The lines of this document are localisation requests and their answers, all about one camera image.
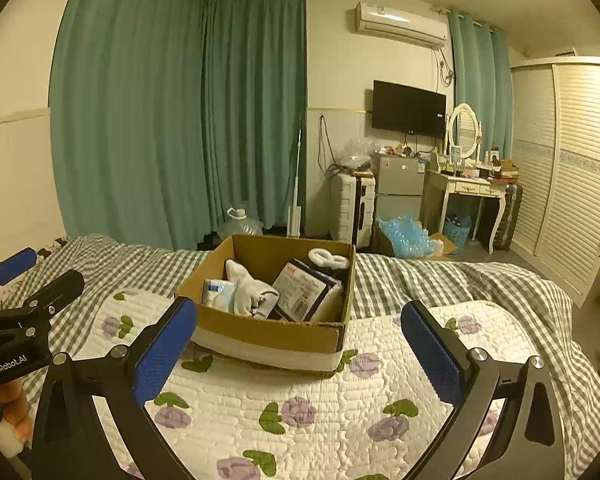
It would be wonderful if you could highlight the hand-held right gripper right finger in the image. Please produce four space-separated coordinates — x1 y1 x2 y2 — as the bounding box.
400 300 566 480

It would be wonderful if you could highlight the white dressing table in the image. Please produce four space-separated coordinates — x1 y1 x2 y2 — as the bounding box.
422 167 506 255

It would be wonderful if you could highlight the blue basket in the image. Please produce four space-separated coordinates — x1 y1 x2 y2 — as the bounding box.
442 215 473 250

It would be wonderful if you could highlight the teal window curtain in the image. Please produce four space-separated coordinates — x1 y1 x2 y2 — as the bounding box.
202 0 308 238

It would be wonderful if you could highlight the white suitcase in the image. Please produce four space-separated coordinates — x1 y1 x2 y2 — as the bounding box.
330 172 377 248

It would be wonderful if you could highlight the white air conditioner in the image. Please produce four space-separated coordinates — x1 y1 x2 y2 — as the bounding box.
355 2 450 50

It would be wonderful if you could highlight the white mop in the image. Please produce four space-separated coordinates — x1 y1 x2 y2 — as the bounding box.
286 115 306 238

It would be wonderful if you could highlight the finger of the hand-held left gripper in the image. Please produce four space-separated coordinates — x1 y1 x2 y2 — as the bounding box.
0 269 86 333
0 248 38 286

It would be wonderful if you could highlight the narrow teal curtain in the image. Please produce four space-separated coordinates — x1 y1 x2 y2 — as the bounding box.
448 10 513 161

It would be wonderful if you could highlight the white louvred wardrobe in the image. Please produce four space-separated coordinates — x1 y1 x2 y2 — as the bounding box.
509 56 600 308

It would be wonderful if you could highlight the clear water jug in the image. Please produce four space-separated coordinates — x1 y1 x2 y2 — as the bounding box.
219 206 265 238

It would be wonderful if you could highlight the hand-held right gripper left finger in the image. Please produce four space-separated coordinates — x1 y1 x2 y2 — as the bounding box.
30 296 199 480

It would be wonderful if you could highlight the blue white tissue pack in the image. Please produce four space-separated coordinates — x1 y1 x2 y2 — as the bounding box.
201 278 237 311

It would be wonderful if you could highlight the cardboard box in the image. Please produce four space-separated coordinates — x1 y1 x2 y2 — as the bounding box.
175 233 357 373

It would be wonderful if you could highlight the wall power cable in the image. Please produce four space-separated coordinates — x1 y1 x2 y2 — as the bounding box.
317 115 338 176

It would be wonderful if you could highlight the grey mini fridge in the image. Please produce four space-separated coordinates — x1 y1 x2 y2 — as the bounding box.
374 152 427 226

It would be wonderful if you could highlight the oval white mirror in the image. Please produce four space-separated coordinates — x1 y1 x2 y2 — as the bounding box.
447 103 481 158

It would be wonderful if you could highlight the person's left hand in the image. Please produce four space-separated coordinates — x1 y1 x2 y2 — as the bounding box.
0 382 34 442

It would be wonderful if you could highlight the dark labelled packet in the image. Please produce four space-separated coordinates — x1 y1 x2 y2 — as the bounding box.
271 258 344 322

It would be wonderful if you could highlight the black wall television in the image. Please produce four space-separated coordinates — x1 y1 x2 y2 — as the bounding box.
371 80 447 138

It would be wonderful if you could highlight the floral quilt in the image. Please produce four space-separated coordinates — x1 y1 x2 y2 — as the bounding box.
82 287 586 480

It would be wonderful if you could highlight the crinkled plastic bag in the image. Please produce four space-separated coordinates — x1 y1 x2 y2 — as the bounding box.
337 137 376 171

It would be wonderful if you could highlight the wide teal curtain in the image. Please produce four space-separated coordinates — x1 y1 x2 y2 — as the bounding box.
50 0 209 251

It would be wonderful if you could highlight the dark suitcase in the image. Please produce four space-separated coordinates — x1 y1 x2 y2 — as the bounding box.
490 182 524 252

